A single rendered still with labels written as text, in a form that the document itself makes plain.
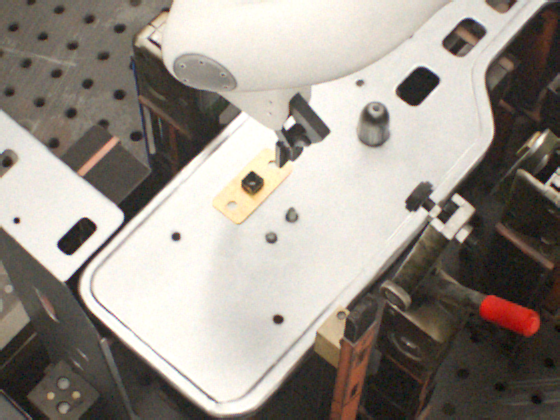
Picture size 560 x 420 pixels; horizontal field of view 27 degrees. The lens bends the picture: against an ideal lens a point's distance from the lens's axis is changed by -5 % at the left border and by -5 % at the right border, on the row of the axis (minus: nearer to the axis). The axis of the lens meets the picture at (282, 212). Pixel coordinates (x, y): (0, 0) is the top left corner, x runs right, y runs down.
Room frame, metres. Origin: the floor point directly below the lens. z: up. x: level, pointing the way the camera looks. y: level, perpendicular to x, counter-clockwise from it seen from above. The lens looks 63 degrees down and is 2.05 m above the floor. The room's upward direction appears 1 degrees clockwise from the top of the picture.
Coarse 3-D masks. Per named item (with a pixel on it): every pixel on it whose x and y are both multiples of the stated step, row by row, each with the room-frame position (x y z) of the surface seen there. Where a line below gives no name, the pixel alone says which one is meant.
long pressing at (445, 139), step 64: (384, 64) 0.71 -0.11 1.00; (448, 64) 0.71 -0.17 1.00; (256, 128) 0.63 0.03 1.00; (448, 128) 0.63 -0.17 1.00; (192, 192) 0.55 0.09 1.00; (320, 192) 0.55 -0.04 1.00; (384, 192) 0.56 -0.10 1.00; (448, 192) 0.55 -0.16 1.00; (128, 256) 0.48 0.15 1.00; (192, 256) 0.48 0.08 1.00; (256, 256) 0.48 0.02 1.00; (320, 256) 0.49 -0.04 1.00; (384, 256) 0.48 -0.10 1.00; (128, 320) 0.42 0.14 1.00; (192, 320) 0.42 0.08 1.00; (256, 320) 0.42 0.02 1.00; (320, 320) 0.42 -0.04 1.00; (192, 384) 0.35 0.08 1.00; (256, 384) 0.35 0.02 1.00
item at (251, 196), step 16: (256, 160) 0.59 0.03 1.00; (272, 160) 0.59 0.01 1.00; (240, 176) 0.57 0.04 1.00; (256, 176) 0.56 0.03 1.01; (272, 176) 0.57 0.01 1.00; (224, 192) 0.55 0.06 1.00; (240, 192) 0.55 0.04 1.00; (256, 192) 0.55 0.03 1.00; (224, 208) 0.53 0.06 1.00; (240, 208) 0.53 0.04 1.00; (256, 208) 0.54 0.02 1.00
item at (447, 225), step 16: (416, 192) 0.44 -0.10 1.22; (416, 208) 0.43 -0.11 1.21; (432, 208) 0.43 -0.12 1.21; (448, 208) 0.44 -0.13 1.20; (464, 208) 0.43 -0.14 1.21; (432, 224) 0.41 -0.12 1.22; (448, 224) 0.41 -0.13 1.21; (464, 224) 0.42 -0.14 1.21; (432, 240) 0.41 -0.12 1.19; (448, 240) 0.40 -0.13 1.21; (464, 240) 0.41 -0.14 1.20; (416, 256) 0.42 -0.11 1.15; (432, 256) 0.41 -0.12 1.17; (400, 272) 0.43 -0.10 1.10; (416, 272) 0.42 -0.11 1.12; (416, 288) 0.41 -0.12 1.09
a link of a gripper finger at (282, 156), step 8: (296, 128) 0.53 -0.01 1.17; (304, 128) 0.52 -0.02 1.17; (296, 136) 0.51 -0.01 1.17; (304, 136) 0.51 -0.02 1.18; (280, 144) 0.52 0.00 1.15; (296, 144) 0.51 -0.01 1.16; (304, 144) 0.51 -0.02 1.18; (280, 152) 0.52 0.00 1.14; (288, 152) 0.52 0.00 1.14; (296, 152) 0.52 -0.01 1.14; (280, 160) 0.52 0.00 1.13; (288, 160) 0.52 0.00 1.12; (280, 168) 0.52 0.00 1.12
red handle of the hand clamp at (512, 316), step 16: (432, 288) 0.42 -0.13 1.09; (448, 288) 0.41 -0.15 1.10; (464, 288) 0.41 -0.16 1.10; (464, 304) 0.39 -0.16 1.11; (480, 304) 0.39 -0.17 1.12; (496, 304) 0.38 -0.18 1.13; (512, 304) 0.38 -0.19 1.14; (496, 320) 0.37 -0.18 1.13; (512, 320) 0.36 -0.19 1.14; (528, 320) 0.36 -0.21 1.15
